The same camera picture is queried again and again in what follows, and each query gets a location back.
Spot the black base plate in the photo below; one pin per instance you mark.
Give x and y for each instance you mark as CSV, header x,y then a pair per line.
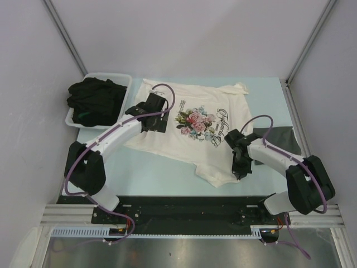
x,y
192,216

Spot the folded dark grey t-shirt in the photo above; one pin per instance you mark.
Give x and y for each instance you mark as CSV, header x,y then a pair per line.
x,y
284,137

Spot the black t-shirt pile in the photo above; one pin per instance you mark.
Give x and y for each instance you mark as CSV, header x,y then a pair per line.
x,y
96,102

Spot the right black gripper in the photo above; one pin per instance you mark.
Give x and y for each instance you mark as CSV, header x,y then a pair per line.
x,y
240,172

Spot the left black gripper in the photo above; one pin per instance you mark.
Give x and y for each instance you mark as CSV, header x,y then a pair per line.
x,y
160,125

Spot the aluminium frame rail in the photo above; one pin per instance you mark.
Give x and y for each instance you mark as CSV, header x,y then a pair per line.
x,y
81,215

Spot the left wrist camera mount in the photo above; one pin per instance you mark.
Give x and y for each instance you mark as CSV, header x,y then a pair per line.
x,y
157,92

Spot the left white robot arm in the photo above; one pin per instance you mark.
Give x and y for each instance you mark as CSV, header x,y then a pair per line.
x,y
85,165

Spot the white plastic basket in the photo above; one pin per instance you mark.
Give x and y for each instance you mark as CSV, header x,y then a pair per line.
x,y
121,79

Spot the white slotted cable duct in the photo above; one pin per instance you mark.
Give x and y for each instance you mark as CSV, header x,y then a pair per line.
x,y
106,232

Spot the white floral t-shirt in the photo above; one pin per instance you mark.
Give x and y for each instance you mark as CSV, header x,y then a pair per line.
x,y
198,122

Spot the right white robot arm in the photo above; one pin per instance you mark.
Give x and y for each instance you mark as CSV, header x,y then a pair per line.
x,y
308,184

